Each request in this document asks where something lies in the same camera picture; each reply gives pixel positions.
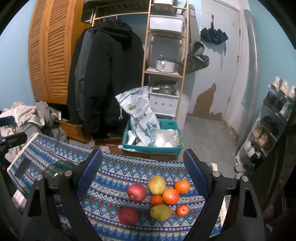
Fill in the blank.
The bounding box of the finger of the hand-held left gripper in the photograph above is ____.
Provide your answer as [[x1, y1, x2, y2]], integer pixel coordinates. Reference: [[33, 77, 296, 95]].
[[0, 116, 16, 127], [0, 133, 28, 147]]

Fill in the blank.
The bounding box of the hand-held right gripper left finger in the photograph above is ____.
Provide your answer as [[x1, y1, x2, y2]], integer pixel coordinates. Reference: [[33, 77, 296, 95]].
[[20, 148, 104, 241]]

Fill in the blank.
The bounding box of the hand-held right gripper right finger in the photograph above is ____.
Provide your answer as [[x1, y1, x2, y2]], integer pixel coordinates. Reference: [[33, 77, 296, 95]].
[[183, 148, 266, 241]]

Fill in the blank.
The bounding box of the large orange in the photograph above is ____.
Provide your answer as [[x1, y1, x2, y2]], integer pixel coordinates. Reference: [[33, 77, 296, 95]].
[[162, 188, 180, 205], [174, 180, 190, 194]]

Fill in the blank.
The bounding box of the dark glass fruit plate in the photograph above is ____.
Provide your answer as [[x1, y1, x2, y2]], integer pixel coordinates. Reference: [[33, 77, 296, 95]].
[[42, 160, 77, 179]]

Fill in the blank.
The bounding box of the yellow-green mango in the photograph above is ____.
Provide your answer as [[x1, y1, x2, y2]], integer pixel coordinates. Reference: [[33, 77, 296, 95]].
[[150, 204, 173, 220], [147, 176, 166, 195]]

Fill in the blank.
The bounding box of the small tangerine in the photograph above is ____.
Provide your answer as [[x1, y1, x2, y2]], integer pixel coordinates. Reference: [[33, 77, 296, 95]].
[[176, 205, 189, 216], [150, 195, 164, 206]]

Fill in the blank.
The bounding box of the red apple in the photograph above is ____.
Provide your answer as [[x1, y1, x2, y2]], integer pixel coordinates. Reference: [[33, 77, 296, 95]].
[[118, 207, 139, 225], [127, 184, 147, 202]]

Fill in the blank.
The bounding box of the pile of grey white clothes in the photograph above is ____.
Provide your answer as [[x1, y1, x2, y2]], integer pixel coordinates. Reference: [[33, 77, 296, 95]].
[[0, 102, 45, 137]]

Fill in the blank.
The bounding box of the black flat rectangular object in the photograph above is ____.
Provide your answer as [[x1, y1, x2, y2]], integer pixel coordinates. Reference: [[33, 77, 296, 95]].
[[14, 158, 31, 180]]

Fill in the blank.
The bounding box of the flat cardboard box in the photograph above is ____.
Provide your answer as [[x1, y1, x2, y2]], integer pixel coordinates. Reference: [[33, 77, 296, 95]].
[[92, 138, 125, 151]]

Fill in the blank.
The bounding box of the grey printed garment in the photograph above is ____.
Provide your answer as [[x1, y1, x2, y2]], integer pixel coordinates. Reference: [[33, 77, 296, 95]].
[[23, 123, 68, 144]]

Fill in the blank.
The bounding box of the blue patterned tablecloth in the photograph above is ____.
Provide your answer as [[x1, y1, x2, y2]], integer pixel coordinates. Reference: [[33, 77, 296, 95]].
[[7, 133, 229, 241]]

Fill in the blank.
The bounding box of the grey crumpled cloth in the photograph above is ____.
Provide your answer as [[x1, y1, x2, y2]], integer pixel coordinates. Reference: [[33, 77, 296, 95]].
[[35, 101, 63, 130]]

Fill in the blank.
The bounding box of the clear plastic bag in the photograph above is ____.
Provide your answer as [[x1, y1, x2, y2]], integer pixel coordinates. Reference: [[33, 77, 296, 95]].
[[151, 130, 181, 147]]

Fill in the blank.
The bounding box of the wooden drawer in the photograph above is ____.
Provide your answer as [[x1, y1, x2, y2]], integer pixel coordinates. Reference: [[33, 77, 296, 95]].
[[59, 120, 90, 143]]

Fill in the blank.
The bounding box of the brown cardboard box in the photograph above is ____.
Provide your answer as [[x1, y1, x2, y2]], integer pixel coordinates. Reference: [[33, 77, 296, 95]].
[[119, 146, 179, 161]]

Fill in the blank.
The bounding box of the white plastic basket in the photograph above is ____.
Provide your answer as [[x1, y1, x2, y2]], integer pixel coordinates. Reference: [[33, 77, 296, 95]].
[[216, 195, 228, 234]]

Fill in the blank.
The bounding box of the teal plastic bin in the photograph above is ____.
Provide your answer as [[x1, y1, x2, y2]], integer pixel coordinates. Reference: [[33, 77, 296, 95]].
[[122, 119, 184, 161]]

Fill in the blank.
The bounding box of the white perforated crate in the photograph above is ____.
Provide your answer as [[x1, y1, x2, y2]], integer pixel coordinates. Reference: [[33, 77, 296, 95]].
[[149, 87, 180, 116]]

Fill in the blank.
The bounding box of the black jacket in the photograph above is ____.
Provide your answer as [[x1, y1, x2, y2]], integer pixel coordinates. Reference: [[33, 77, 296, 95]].
[[67, 28, 93, 130]]

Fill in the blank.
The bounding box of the shoe rack with shoes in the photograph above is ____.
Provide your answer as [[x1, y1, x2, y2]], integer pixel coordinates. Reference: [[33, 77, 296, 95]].
[[235, 76, 296, 173]]

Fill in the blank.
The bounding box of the wooden louvered wardrobe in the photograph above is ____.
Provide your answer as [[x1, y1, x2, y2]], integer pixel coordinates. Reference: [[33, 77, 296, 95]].
[[28, 0, 97, 105]]

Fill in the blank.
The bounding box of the white rice bag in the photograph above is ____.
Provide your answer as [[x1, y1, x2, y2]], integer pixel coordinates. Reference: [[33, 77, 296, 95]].
[[115, 86, 161, 147]]

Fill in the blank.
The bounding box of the dark cloth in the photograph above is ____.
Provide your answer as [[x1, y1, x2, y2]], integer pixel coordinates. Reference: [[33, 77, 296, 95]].
[[261, 120, 296, 241]]

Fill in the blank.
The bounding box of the steel pot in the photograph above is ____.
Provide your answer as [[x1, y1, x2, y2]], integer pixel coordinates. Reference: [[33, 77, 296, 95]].
[[153, 80, 178, 94]]

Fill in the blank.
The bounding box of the grey shoe rack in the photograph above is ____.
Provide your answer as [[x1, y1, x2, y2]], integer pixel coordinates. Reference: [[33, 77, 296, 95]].
[[233, 76, 296, 179]]

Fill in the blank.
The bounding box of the black hooded coat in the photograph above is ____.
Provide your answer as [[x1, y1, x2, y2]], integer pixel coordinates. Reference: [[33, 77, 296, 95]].
[[82, 20, 145, 139]]

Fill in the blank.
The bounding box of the white door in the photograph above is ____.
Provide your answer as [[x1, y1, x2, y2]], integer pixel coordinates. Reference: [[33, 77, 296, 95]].
[[222, 2, 243, 126]]

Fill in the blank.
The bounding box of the grey jacket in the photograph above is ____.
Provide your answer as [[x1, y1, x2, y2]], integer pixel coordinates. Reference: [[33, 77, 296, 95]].
[[80, 28, 96, 93]]

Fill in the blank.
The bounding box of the white cooking pot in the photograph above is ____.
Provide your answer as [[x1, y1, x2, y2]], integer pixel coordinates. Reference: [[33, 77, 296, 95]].
[[155, 58, 176, 73]]

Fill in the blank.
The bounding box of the grey hanging bag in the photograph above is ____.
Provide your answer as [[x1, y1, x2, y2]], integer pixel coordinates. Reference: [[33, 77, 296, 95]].
[[183, 42, 211, 75]]

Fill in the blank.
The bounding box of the wooden shelf rack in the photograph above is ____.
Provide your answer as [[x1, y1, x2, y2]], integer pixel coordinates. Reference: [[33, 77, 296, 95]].
[[141, 0, 189, 130]]

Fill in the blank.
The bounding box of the dark folded umbrella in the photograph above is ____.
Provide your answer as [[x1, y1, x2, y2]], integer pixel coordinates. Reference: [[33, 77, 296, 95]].
[[200, 22, 229, 56]]

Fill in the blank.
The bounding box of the white storage bin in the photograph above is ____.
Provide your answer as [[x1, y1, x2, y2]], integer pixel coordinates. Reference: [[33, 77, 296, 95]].
[[149, 14, 184, 33]]

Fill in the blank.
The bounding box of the silver duct pipe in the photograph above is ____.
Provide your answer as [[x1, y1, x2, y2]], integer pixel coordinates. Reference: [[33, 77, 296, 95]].
[[233, 9, 259, 149]]

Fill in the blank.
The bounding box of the wooden clothes rail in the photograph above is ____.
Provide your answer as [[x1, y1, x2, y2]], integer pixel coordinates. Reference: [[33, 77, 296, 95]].
[[84, 13, 148, 24]]

